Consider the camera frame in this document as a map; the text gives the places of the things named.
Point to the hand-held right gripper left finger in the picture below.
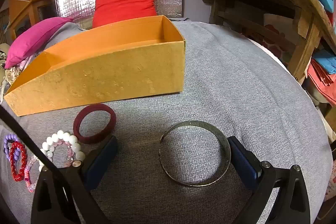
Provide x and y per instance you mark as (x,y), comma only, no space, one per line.
(101,161)

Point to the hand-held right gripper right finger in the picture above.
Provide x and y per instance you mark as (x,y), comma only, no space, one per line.
(242,163)

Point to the silver metal bangle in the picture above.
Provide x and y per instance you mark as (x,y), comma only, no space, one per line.
(221,136)

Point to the orange cardboard box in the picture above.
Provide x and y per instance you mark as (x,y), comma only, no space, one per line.
(105,77)

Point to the maroon velvet bangle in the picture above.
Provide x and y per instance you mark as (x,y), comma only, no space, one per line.
(84,138)

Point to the red folded cloth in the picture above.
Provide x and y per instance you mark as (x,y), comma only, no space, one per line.
(323,82)

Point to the crumpled patterned cloth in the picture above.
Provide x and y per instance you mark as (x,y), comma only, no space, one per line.
(10,74)

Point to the floral printed fabric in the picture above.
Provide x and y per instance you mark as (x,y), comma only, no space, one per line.
(273,40)

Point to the blue folded cloth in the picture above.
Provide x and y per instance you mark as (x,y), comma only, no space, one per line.
(325,61)

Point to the magenta pillow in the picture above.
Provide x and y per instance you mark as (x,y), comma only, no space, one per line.
(34,37)

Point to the red pillow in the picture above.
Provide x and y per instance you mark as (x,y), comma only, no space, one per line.
(123,3)

